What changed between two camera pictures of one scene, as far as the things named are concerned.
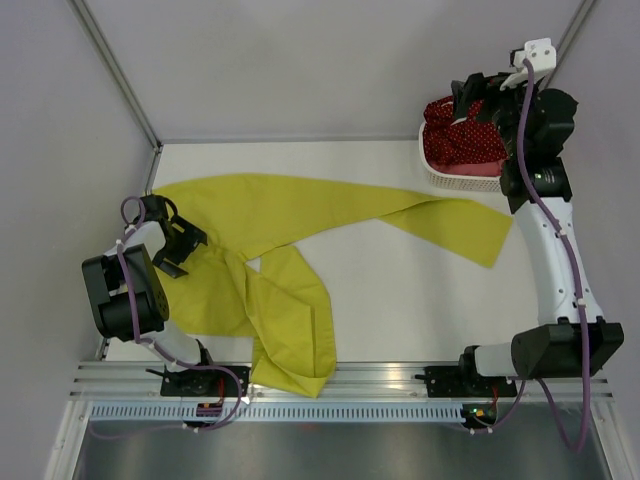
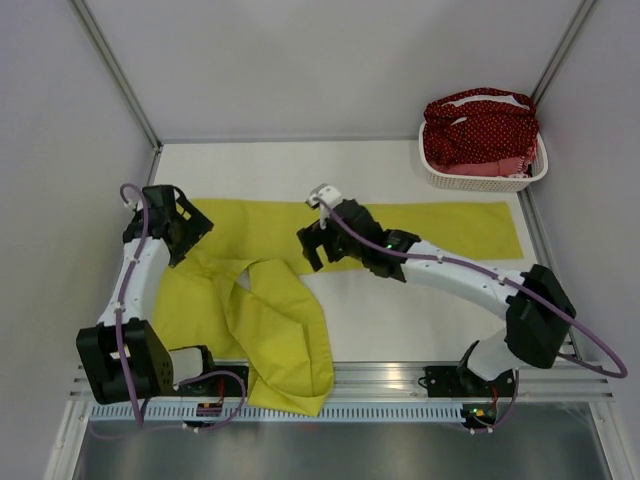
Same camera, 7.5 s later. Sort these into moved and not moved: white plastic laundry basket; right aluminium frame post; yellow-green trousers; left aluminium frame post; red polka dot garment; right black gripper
Moved: yellow-green trousers; right black gripper
Not moved: left aluminium frame post; red polka dot garment; white plastic laundry basket; right aluminium frame post
